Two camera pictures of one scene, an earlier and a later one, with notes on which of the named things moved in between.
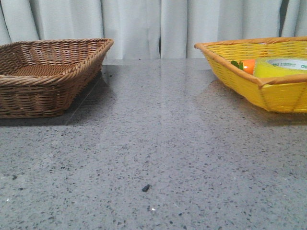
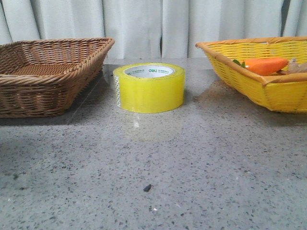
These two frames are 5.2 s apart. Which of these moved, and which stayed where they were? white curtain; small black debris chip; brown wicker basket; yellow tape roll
Moved: yellow tape roll
Stayed: white curtain; brown wicker basket; small black debris chip
